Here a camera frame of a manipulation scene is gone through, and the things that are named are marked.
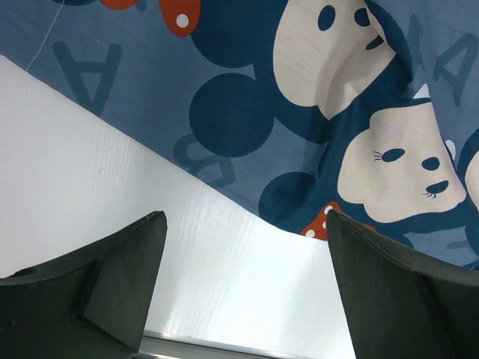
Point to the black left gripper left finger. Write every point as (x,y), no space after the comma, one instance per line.
(90,303)

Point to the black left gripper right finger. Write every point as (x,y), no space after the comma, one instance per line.
(399,302)

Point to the blue cartoon mouse placemat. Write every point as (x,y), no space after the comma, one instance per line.
(289,108)

